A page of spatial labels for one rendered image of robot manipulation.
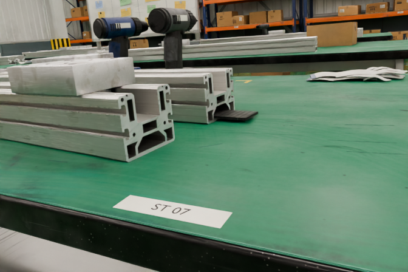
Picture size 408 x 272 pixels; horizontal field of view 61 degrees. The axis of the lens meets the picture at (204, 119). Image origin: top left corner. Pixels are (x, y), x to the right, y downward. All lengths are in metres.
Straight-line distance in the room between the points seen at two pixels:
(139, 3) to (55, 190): 3.81
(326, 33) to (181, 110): 2.04
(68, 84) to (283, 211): 0.32
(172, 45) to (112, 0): 3.54
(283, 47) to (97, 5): 2.86
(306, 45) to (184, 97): 1.60
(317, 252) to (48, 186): 0.29
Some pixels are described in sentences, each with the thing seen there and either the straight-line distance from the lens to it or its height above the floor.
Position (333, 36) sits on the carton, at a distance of 2.57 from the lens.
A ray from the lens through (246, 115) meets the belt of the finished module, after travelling 0.60.
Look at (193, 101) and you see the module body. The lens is 0.61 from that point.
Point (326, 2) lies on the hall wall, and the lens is 11.10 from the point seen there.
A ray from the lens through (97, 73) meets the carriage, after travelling 0.50.
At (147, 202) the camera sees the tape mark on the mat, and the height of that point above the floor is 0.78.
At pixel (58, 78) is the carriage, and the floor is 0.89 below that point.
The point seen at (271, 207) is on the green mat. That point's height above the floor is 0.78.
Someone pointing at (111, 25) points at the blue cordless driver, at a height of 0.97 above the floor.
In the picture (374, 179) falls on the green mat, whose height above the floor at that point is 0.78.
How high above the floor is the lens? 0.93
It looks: 14 degrees down
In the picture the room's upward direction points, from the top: 5 degrees counter-clockwise
